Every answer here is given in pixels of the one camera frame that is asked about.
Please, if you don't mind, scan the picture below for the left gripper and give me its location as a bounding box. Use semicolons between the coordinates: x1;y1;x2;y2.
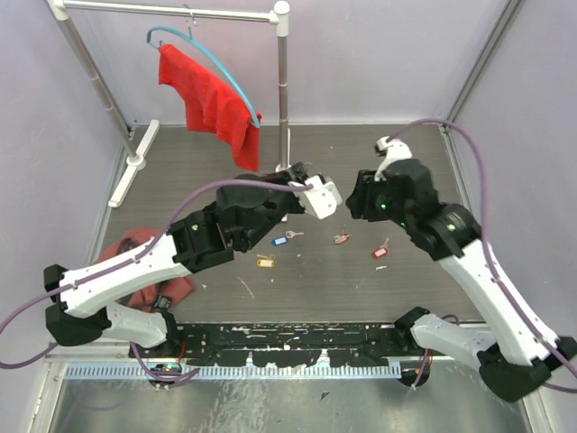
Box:
242;162;315;252

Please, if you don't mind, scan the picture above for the wire keyring with keys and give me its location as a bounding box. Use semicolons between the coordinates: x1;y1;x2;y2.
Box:
275;161;312;178

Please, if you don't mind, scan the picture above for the small key red tag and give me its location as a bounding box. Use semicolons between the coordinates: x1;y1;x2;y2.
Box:
334;232;350;244

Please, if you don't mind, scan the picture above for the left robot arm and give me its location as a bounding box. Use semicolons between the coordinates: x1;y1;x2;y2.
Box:
44;164;340;357

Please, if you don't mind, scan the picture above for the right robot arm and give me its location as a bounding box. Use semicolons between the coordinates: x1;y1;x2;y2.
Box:
346;159;576;402

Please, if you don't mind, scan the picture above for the key with red tag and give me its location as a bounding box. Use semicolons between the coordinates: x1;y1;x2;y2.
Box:
371;239;389;259

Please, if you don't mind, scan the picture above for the key with blue tag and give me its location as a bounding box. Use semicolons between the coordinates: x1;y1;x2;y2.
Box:
271;230;304;246

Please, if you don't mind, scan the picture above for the key with yellow tag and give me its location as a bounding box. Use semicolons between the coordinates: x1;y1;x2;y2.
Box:
256;254;276;268

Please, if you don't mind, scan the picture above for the red shirt on hanger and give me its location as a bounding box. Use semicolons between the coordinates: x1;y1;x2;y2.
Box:
159;44;260;171

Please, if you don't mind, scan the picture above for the metal clothes rack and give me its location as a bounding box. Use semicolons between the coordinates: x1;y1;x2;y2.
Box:
48;1;290;208

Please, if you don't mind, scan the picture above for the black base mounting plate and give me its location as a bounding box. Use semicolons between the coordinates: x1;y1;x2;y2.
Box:
129;322;409;368

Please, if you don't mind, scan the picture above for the blue clothes hanger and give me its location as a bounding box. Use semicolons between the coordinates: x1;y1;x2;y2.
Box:
146;24;261;128

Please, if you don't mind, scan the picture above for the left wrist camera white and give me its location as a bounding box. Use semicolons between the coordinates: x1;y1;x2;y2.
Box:
289;174;343;220

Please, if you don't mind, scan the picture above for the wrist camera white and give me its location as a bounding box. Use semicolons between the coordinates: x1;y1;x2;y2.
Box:
289;174;343;220
373;136;413;181

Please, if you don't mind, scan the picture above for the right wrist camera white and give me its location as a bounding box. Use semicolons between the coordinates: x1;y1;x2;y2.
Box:
373;136;413;181

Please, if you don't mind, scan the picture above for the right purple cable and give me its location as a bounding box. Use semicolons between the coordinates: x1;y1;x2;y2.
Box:
386;117;577;405

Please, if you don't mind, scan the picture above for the purple cable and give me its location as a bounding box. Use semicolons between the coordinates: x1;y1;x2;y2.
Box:
0;179;319;410
386;117;577;405

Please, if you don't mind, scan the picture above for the white slotted cable duct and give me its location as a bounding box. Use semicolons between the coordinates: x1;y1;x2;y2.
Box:
63;361;402;381

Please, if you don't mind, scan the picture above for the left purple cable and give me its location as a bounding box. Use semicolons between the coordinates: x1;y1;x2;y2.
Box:
0;179;319;410

